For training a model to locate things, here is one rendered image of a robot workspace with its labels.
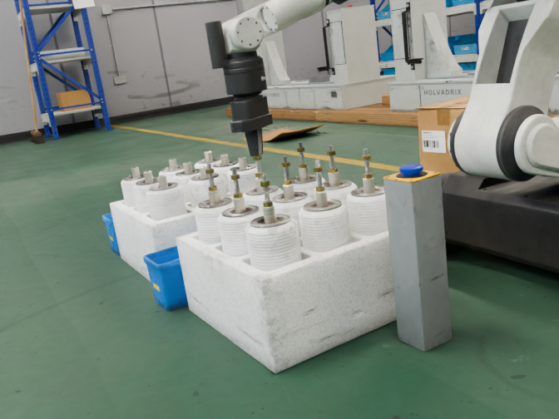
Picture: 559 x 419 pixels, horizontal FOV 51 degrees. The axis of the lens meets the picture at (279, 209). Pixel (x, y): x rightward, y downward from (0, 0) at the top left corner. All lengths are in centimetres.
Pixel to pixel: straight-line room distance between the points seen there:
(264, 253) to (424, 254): 28
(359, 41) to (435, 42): 81
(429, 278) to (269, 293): 28
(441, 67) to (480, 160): 272
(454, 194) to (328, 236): 42
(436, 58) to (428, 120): 184
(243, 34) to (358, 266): 52
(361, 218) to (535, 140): 35
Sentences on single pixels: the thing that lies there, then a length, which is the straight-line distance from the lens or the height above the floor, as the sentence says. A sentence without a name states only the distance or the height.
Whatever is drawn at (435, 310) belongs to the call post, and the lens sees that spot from 110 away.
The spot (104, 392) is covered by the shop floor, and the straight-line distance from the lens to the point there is 116.
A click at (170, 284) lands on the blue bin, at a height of 7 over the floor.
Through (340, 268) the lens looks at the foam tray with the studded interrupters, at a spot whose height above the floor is 15.
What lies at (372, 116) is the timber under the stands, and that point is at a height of 5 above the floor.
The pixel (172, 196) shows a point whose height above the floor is 23.
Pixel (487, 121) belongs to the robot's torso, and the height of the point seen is 37.
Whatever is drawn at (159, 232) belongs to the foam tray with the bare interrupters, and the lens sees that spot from 150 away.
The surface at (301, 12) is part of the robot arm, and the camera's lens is 134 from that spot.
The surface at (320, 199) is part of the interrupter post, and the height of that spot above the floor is 27.
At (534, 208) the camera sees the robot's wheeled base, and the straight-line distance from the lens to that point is 130.
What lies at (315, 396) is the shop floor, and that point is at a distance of 101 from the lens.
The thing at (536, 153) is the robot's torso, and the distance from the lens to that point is 118.
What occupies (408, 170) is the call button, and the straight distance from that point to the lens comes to 102.
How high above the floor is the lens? 54
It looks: 15 degrees down
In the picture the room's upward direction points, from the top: 8 degrees counter-clockwise
